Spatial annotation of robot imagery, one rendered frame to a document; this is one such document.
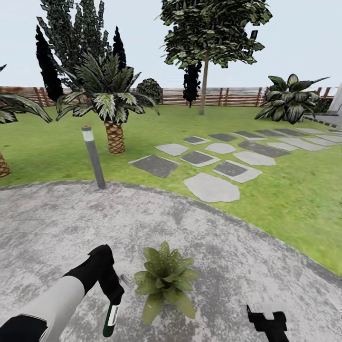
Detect insectifuge atomizer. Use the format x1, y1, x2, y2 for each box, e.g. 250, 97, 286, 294
103, 303, 120, 337

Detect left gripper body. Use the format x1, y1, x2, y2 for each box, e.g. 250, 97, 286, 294
99, 272, 124, 304

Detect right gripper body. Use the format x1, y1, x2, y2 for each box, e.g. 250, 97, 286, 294
251, 312, 287, 338

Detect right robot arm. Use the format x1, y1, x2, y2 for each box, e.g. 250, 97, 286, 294
247, 302, 290, 342

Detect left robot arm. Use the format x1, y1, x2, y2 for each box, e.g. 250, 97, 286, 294
0, 245, 135, 342

